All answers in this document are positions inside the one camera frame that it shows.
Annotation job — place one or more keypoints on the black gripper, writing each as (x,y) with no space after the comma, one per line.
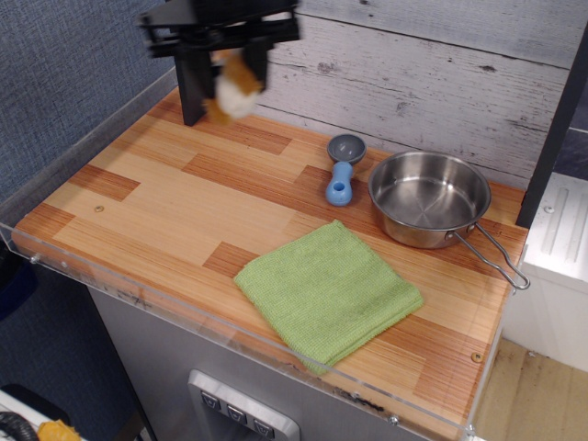
(189,30)

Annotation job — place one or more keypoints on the white brown stuffed dog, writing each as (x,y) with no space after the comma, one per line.
(236,88)

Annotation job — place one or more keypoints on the green folded cloth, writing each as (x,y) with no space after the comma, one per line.
(326,294)

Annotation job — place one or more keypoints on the blue grey ice cream scoop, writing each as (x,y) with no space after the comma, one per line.
(345,150)

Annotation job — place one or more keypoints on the stainless steel pan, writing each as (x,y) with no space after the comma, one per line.
(432,201)

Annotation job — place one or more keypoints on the clear acrylic edge guard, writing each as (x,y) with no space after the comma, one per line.
(163,216)

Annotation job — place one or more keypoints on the grey metal cabinet front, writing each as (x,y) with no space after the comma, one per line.
(158,357)

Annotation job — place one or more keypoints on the silver dispenser panel with buttons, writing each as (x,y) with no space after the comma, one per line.
(231,414)

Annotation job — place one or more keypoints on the white ridged appliance top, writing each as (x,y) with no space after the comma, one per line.
(557,239)

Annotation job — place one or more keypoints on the black yellow object bottom left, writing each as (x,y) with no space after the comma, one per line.
(25,415)

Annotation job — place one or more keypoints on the black vertical post left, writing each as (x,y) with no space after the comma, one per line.
(195,79)

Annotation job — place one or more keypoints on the black vertical post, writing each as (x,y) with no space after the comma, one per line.
(195,79)
(560,124)

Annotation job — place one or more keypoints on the black vertical post right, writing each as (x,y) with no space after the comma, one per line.
(560,124)

